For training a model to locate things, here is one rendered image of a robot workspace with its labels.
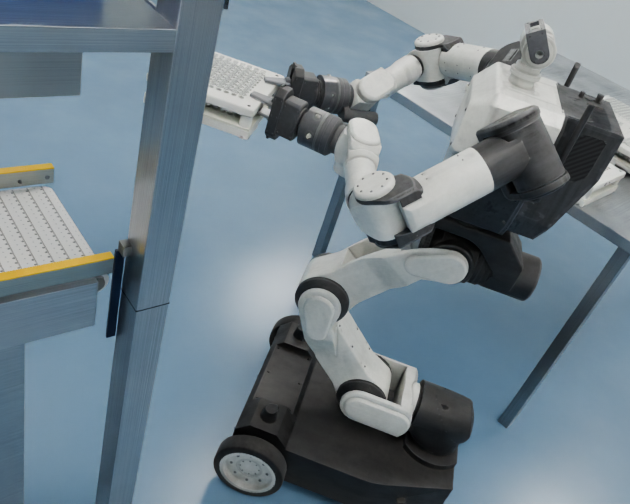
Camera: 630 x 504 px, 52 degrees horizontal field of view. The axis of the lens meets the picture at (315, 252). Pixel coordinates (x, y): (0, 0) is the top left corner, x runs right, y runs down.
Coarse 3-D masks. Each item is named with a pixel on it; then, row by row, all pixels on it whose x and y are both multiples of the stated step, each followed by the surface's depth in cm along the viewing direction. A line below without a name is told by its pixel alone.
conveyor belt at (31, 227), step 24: (0, 192) 114; (24, 192) 116; (48, 192) 118; (0, 216) 109; (24, 216) 111; (48, 216) 112; (0, 240) 104; (24, 240) 106; (48, 240) 107; (72, 240) 109; (0, 264) 100; (24, 264) 102
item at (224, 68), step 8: (216, 64) 147; (224, 64) 148; (232, 64) 150; (216, 72) 144; (224, 72) 145; (232, 72) 146; (240, 72) 147; (248, 72) 150; (256, 72) 150; (216, 80) 141; (224, 80) 142; (232, 80) 143; (240, 80) 146; (248, 80) 146; (240, 88) 141
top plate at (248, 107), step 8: (224, 56) 155; (248, 64) 155; (272, 72) 155; (208, 88) 138; (232, 88) 142; (256, 88) 145; (264, 88) 146; (272, 88) 147; (208, 96) 136; (216, 96) 136; (224, 96) 137; (232, 96) 138; (248, 96) 140; (216, 104) 137; (224, 104) 136; (232, 104) 136; (240, 104) 136; (248, 104) 137; (256, 104) 138; (240, 112) 136; (248, 112) 136; (256, 112) 139
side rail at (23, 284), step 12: (96, 264) 101; (108, 264) 103; (36, 276) 96; (48, 276) 97; (60, 276) 99; (72, 276) 100; (84, 276) 102; (0, 288) 93; (12, 288) 95; (24, 288) 96; (36, 288) 97
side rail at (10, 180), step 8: (0, 176) 112; (8, 176) 113; (16, 176) 114; (24, 176) 115; (32, 176) 116; (40, 176) 117; (48, 176) 118; (0, 184) 113; (8, 184) 114; (16, 184) 115; (24, 184) 116; (32, 184) 117
